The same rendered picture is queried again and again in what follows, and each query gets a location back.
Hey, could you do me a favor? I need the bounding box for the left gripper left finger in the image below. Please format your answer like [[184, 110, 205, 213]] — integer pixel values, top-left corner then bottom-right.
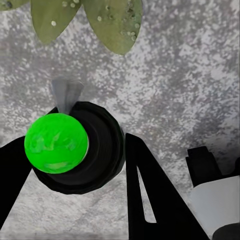
[[0, 136, 32, 230]]

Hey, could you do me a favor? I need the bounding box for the insectifuge atomizer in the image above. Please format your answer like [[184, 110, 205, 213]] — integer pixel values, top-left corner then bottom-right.
[[24, 77, 126, 195]]

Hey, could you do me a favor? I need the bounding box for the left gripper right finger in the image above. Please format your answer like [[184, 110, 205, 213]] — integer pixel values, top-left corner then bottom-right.
[[124, 133, 210, 240]]

